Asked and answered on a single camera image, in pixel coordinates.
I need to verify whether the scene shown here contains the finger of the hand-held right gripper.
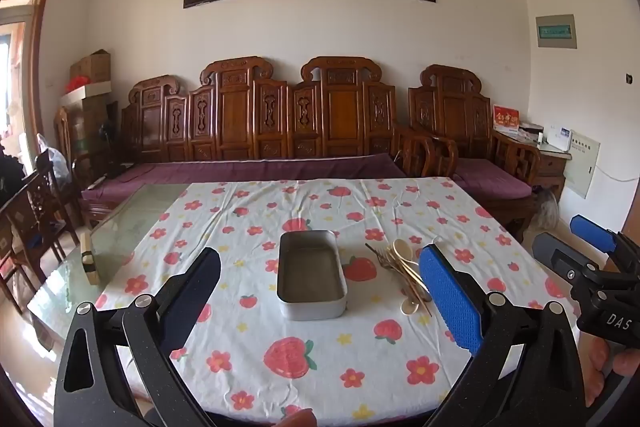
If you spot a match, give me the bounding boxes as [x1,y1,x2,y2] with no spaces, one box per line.
[531,232,601,289]
[570,214,640,278]

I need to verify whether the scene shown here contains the purple armchair cushion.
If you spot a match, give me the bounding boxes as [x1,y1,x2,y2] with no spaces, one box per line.
[452,158,533,199]

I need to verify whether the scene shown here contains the clear plastic bag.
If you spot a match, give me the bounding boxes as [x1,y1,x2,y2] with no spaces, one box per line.
[36,134,71,188]

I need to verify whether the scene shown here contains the wooden door frame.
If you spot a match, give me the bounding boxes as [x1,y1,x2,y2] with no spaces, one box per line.
[0,0,57,172]

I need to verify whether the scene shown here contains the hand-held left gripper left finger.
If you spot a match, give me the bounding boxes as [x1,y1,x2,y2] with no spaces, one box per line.
[52,247,222,427]

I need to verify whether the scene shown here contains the cream chopstick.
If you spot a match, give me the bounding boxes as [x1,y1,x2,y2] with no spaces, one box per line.
[390,253,430,310]

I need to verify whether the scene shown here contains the red desk calendar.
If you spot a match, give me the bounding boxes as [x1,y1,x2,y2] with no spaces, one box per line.
[492,105,521,132]

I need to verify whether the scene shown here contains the wooden side table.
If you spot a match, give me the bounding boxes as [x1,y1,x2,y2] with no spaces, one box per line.
[530,142,573,202]

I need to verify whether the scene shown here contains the white flat box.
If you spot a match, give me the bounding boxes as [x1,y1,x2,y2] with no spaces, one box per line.
[60,81,113,100]

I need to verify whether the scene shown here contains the dark cloth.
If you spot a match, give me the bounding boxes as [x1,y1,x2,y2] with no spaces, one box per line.
[0,152,23,208]

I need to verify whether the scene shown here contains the brown cardboard box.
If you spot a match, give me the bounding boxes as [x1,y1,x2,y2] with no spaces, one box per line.
[70,49,112,82]

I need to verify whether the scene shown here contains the grey white bundle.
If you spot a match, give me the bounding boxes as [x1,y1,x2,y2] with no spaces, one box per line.
[532,189,561,230]

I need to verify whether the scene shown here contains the long purple bench cushion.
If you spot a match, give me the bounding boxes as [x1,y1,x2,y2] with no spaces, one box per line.
[81,153,407,202]

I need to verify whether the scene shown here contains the carved wooden armchair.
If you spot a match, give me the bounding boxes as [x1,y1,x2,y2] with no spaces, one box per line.
[407,64,542,243]

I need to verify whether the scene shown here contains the green window wall panel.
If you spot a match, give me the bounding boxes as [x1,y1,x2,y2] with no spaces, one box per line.
[536,13,577,50]

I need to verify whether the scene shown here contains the carved wooden sofa bench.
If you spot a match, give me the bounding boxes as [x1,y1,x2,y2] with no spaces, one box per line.
[75,55,458,228]

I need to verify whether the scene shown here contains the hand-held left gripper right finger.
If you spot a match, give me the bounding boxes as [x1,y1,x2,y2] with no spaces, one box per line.
[417,243,588,427]

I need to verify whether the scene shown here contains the stack of cardboard boxes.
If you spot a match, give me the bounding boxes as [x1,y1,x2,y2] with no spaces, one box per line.
[60,97,121,168]

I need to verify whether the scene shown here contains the steel fork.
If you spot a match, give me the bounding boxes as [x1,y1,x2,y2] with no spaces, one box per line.
[376,249,401,278]

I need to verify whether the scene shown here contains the pair of light chopsticks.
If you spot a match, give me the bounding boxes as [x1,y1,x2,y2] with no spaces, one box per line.
[386,252,426,305]

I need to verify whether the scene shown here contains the white wall distribution box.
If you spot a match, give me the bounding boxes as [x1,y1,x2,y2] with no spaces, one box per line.
[564,130,601,200]

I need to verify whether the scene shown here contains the strawberry flower print tablecloth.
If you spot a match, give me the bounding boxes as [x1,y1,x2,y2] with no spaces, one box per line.
[94,178,581,427]

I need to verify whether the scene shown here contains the person's right hand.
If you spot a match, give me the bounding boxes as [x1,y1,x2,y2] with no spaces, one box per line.
[582,337,640,408]

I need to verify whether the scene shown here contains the wooden block with black band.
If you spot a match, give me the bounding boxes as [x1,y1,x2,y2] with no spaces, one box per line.
[80,229,101,285]

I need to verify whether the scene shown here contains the metal tin box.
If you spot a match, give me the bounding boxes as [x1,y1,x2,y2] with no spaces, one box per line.
[276,229,348,322]

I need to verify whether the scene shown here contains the dark wooden dining chair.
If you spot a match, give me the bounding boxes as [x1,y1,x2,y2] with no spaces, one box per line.
[0,157,81,313]

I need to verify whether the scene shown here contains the brown wooden chopstick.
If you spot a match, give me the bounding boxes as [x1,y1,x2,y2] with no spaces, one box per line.
[365,243,433,318]

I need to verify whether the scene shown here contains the white desk phone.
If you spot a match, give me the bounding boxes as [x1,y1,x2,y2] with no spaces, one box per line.
[545,125,572,152]

